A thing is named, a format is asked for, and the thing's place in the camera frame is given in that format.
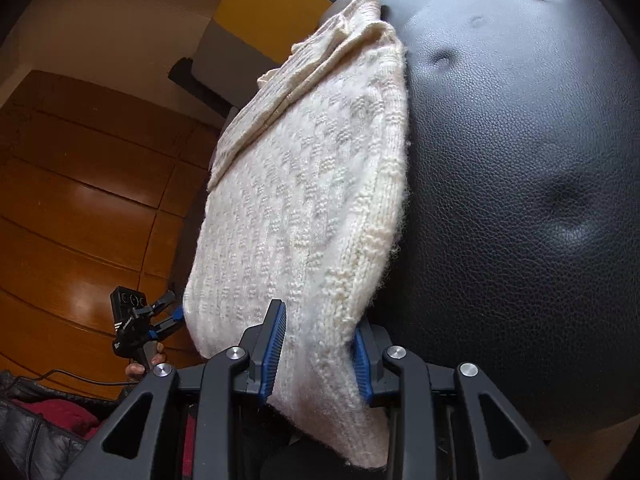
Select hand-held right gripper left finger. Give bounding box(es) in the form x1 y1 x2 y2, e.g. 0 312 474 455
85 300 289 480

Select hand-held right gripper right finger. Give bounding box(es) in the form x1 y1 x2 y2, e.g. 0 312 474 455
352 317 568 480

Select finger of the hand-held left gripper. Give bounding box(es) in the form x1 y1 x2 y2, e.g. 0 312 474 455
149 310 185 342
142 289 177 318

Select cream knit sweater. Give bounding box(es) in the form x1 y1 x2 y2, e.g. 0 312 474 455
182 0 412 466

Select person's left hand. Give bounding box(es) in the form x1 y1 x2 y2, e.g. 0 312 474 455
125 342 168 381

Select person's red garment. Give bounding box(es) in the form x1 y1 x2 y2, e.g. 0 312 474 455
10 397 197 480

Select wooden wardrobe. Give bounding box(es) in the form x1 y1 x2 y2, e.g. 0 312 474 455
0 70 226 401

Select person's black jacket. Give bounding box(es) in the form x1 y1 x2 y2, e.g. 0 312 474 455
0 370 101 480

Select grey yellow blue sofa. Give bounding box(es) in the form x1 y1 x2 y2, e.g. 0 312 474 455
192 0 346 121

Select black cable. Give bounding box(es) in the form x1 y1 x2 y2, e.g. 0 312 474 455
27 369 138 389

